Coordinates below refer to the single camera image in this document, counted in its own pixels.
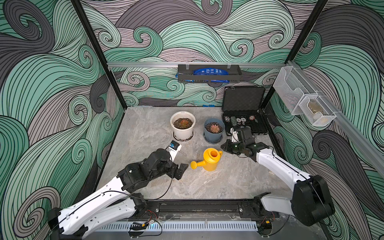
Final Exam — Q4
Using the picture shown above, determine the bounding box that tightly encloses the yellow watering can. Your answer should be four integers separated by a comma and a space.
191, 148, 223, 172

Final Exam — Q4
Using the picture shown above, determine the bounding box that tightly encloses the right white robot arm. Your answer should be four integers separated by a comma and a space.
221, 127, 335, 227

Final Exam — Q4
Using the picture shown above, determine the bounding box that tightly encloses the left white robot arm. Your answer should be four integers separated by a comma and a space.
48, 143, 188, 240

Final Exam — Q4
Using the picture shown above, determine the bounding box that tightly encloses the pink succulent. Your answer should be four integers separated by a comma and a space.
205, 122, 223, 134

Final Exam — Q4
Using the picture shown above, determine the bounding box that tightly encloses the red-green succulent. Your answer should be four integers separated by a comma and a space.
173, 118, 193, 130

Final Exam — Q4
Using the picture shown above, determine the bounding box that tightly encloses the blue-grey pot saucer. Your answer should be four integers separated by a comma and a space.
204, 136, 223, 145

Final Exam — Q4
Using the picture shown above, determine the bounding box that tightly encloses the blue-grey flower pot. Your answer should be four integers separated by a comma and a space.
204, 118, 225, 144

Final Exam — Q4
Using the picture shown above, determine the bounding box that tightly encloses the white pot saucer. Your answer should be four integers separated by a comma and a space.
172, 129, 194, 142

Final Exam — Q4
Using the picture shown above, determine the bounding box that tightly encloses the black tool case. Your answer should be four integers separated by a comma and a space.
222, 86, 268, 136

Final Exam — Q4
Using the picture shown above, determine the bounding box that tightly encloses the white flower pot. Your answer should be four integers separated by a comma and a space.
170, 111, 196, 142

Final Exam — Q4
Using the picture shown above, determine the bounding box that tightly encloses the blue object in basket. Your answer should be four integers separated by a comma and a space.
193, 68, 229, 76

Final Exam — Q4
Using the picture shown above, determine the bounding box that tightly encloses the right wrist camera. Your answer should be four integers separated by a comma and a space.
231, 127, 245, 143

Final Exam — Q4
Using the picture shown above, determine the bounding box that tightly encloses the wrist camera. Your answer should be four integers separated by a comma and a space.
166, 141, 182, 162
231, 127, 245, 143

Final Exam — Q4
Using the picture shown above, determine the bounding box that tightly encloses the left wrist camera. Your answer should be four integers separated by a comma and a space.
166, 141, 182, 162

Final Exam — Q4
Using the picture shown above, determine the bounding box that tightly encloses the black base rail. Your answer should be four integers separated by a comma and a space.
129, 197, 280, 222

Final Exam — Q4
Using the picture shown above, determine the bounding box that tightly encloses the white slotted cable duct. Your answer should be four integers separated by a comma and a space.
96, 221, 258, 233

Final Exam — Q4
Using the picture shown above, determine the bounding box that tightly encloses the black wall shelf basket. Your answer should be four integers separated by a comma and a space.
176, 64, 243, 83

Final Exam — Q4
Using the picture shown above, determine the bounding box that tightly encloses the clear wall bin large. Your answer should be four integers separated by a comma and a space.
273, 66, 309, 116

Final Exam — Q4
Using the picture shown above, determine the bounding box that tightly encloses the clear wall bin small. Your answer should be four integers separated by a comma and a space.
299, 94, 336, 127

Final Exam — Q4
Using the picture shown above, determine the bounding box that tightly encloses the aluminium wall rail back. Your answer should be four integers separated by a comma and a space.
107, 61, 286, 70

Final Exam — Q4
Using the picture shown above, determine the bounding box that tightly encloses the aluminium wall rail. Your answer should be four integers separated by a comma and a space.
286, 61, 384, 176
107, 61, 286, 70

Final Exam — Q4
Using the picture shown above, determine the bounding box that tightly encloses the aluminium wall rail right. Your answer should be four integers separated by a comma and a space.
286, 61, 384, 176

